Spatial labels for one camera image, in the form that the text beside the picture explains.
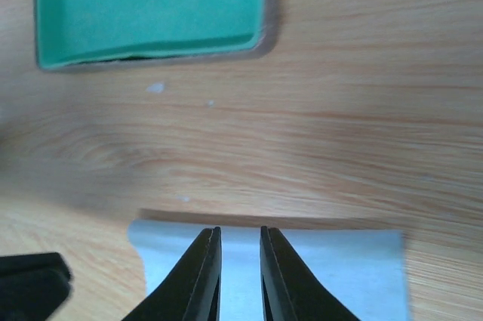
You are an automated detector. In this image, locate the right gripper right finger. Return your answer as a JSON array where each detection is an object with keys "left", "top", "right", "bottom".
[{"left": 260, "top": 227, "right": 358, "bottom": 321}]

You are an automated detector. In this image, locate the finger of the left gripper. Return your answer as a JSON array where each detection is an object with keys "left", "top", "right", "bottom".
[{"left": 1, "top": 252, "right": 72, "bottom": 320}]

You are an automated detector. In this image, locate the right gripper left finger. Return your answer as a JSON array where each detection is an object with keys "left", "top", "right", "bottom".
[{"left": 125, "top": 227, "right": 222, "bottom": 321}]

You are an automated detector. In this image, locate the light blue cleaning cloth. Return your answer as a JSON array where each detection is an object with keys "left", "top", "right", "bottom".
[{"left": 128, "top": 220, "right": 412, "bottom": 320}]

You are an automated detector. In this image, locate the grey glasses case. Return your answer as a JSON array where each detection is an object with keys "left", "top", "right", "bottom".
[{"left": 34, "top": 0, "right": 278, "bottom": 71}]

